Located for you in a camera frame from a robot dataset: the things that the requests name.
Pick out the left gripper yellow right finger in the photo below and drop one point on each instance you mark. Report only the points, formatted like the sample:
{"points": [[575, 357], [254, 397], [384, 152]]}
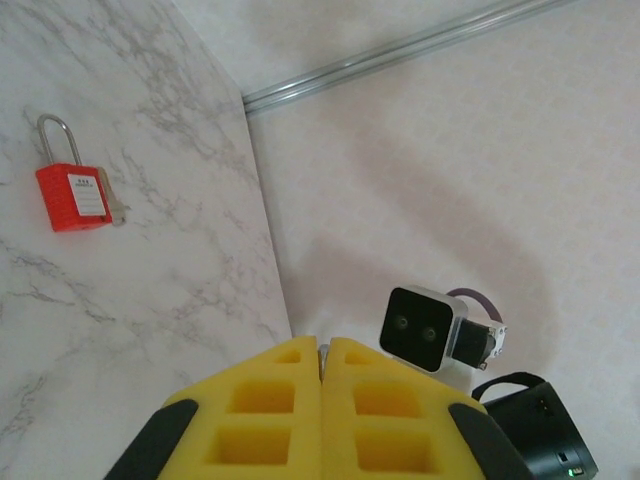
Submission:
{"points": [[400, 440]]}

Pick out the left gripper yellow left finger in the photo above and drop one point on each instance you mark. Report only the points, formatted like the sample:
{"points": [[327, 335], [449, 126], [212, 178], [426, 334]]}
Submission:
{"points": [[250, 440]]}

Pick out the large silver key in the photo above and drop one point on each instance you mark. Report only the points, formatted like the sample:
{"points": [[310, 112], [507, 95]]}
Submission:
{"points": [[117, 210]]}

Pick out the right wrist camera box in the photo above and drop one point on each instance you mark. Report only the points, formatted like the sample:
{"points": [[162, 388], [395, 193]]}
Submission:
{"points": [[417, 330]]}

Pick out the aluminium frame post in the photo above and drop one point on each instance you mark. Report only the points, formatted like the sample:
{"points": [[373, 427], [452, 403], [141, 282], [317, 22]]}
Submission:
{"points": [[350, 67]]}

